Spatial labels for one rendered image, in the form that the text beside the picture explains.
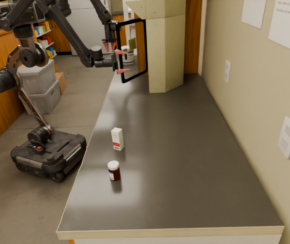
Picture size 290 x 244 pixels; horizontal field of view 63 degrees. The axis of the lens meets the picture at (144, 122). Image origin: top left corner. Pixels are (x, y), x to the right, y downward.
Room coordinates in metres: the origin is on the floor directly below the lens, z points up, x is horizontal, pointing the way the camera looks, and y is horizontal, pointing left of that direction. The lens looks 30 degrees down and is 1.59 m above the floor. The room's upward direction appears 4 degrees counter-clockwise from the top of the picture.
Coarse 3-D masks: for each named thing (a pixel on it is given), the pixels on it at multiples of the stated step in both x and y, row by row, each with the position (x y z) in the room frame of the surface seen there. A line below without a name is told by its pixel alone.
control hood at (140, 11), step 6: (126, 0) 1.55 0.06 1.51; (132, 0) 1.51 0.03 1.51; (138, 0) 1.50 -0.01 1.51; (144, 0) 1.49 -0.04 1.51; (132, 6) 1.49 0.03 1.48; (138, 6) 1.49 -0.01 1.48; (144, 6) 1.49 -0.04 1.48; (138, 12) 1.49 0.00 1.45; (144, 12) 1.49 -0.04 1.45; (144, 18) 1.49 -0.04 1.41
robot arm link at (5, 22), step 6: (18, 0) 1.47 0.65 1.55; (24, 0) 1.45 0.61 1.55; (30, 0) 1.43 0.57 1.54; (48, 0) 1.40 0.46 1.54; (54, 0) 1.44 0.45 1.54; (18, 6) 1.48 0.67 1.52; (24, 6) 1.47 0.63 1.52; (12, 12) 1.52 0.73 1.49; (18, 12) 1.50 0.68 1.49; (24, 12) 1.51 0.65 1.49; (6, 18) 1.54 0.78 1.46; (12, 18) 1.54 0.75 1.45; (18, 18) 1.54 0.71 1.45; (0, 24) 1.57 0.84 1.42; (6, 24) 1.55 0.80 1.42; (12, 24) 1.57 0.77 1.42; (6, 30) 1.57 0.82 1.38
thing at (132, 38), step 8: (136, 24) 1.72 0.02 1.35; (120, 32) 1.58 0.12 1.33; (128, 32) 1.65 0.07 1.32; (136, 32) 1.71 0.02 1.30; (128, 40) 1.64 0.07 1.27; (136, 40) 1.71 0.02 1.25; (144, 40) 1.78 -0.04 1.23; (128, 48) 1.64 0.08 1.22; (136, 48) 1.70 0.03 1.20; (144, 48) 1.78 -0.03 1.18; (128, 56) 1.63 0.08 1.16; (136, 56) 1.70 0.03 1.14; (144, 56) 1.77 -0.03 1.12; (120, 64) 1.56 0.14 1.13; (128, 64) 1.62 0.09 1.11; (136, 64) 1.69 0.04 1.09; (144, 64) 1.77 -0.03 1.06; (128, 72) 1.62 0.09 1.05; (136, 72) 1.69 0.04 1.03
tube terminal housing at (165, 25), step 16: (160, 0) 1.49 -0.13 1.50; (176, 0) 1.56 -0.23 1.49; (160, 16) 1.49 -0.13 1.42; (176, 16) 1.56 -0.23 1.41; (160, 32) 1.49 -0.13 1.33; (176, 32) 1.56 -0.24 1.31; (160, 48) 1.49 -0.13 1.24; (176, 48) 1.56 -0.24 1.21; (160, 64) 1.49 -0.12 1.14; (176, 64) 1.56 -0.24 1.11; (160, 80) 1.49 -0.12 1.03; (176, 80) 1.57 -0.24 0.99
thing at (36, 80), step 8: (48, 64) 3.41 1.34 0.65; (24, 72) 3.10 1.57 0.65; (32, 72) 3.08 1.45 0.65; (40, 72) 3.11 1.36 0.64; (48, 72) 3.40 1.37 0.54; (24, 80) 3.10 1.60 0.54; (32, 80) 3.10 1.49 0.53; (40, 80) 3.09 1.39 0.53; (48, 80) 3.34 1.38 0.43; (24, 88) 3.11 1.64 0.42; (32, 88) 3.11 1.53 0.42; (40, 88) 3.11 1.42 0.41
